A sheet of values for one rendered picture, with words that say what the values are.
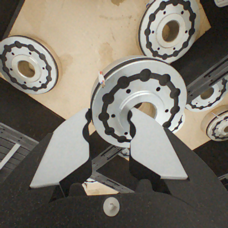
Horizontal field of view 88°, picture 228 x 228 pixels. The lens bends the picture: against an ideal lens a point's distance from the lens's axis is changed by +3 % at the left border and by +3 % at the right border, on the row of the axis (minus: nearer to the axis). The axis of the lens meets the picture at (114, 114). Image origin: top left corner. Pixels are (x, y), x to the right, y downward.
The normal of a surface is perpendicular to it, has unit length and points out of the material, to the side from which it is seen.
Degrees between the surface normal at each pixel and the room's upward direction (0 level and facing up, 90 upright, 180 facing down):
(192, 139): 0
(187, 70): 90
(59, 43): 0
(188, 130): 0
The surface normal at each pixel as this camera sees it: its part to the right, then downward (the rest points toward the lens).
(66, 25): 0.06, 0.51
